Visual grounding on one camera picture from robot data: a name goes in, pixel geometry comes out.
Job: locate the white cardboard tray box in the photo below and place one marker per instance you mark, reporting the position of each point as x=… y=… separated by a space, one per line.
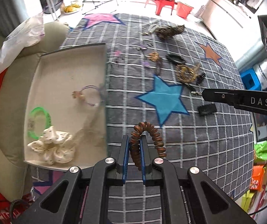
x=70 y=85

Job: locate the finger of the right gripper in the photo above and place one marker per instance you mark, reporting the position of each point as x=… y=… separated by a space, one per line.
x=247 y=100

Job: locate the green plastic bangle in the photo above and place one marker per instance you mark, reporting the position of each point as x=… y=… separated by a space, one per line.
x=39 y=120

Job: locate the dark brown snap hairclip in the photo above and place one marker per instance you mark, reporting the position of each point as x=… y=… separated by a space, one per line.
x=158 y=66

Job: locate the black script letter clip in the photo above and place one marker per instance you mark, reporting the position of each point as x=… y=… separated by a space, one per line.
x=144 y=51

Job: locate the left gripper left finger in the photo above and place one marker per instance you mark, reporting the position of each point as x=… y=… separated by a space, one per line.
x=81 y=195

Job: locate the red plastic bucket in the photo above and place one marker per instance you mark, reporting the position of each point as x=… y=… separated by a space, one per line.
x=183 y=10

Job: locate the leopard print scrunchie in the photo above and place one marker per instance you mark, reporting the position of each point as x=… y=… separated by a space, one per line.
x=167 y=32

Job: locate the white polka dot scrunchie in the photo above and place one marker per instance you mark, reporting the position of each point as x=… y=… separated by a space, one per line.
x=54 y=146

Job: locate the white plastic bag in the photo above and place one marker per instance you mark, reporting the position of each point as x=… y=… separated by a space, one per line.
x=28 y=33

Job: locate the blue plastic stool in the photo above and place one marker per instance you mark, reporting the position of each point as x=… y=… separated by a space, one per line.
x=250 y=80

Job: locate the grey checked star tablecloth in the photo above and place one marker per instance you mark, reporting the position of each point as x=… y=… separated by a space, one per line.
x=220 y=144

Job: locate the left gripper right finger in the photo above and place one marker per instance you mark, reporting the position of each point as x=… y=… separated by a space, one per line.
x=187 y=195

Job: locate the black rectangular hair clip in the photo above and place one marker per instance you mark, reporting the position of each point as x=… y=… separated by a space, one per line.
x=207 y=109

